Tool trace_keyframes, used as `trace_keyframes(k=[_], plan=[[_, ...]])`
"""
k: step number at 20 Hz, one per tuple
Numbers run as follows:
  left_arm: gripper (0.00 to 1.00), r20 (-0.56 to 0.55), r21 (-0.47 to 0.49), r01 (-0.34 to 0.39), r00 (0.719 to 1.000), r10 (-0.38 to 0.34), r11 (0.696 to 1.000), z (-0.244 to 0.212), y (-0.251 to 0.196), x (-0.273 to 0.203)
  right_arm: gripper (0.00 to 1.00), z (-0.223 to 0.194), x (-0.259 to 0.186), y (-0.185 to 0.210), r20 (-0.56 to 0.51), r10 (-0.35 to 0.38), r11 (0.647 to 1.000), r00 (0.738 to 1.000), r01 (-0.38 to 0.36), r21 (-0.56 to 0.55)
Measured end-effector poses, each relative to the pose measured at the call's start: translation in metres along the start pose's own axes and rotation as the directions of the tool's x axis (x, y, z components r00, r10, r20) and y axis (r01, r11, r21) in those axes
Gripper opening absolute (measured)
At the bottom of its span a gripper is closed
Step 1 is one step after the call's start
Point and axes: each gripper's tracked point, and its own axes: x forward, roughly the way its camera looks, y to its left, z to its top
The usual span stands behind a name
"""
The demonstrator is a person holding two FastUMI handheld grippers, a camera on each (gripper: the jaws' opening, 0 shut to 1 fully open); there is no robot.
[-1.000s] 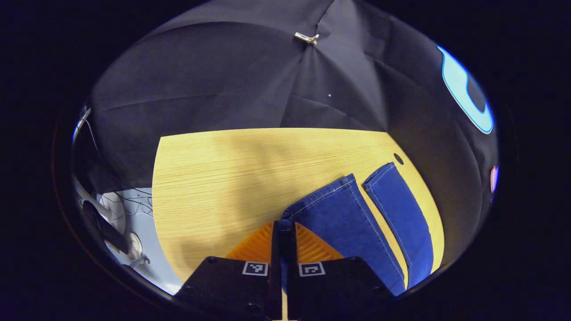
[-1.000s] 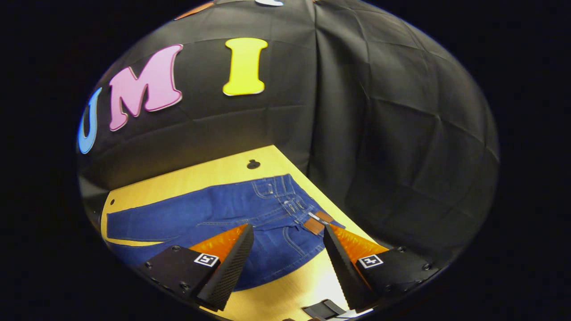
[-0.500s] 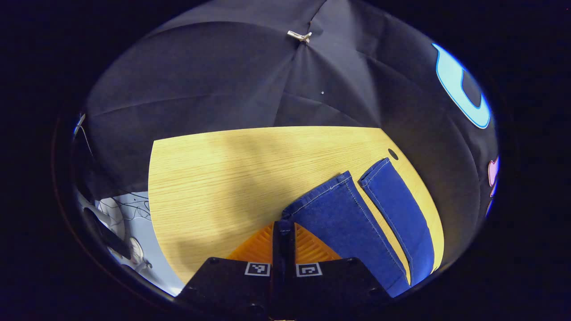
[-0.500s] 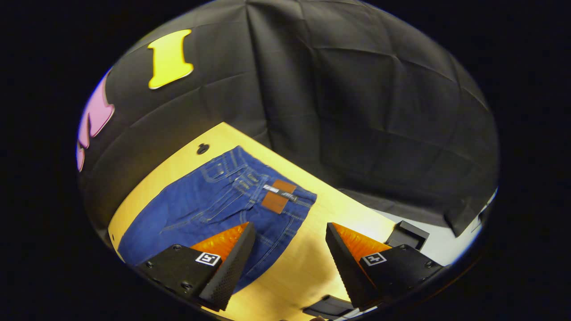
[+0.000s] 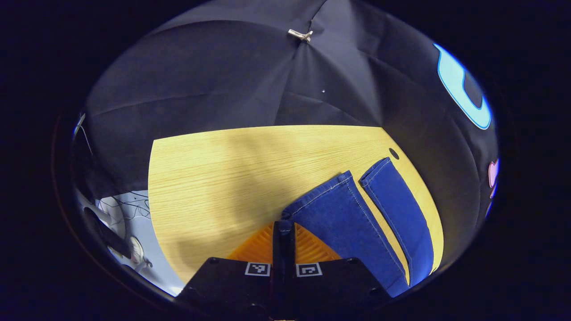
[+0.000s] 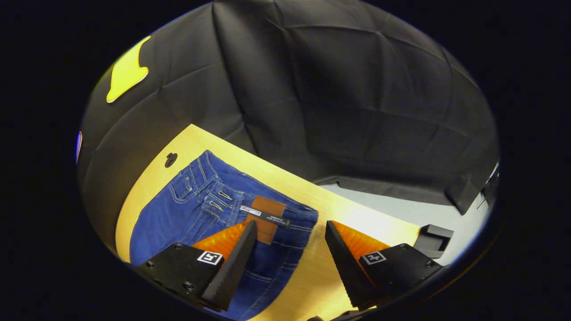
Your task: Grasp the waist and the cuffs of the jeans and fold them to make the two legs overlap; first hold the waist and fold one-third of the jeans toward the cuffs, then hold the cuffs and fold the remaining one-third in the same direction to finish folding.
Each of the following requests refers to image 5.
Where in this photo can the black backdrop cloth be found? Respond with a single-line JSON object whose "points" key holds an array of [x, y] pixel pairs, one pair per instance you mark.
{"points": [[223, 80]]}

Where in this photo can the white stand base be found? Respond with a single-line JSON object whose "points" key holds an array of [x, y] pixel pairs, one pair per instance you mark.
{"points": [[137, 252]]}

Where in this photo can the white clip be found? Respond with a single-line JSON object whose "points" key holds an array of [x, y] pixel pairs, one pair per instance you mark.
{"points": [[299, 34]]}

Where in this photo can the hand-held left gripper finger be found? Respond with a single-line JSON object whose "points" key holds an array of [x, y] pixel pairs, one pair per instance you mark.
{"points": [[279, 267], [289, 267]]}

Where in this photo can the black stand leg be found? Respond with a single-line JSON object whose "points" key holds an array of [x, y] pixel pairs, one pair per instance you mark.
{"points": [[107, 234]]}

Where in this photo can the blue jeans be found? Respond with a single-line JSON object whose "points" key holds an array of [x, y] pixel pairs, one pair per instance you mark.
{"points": [[339, 214]]}

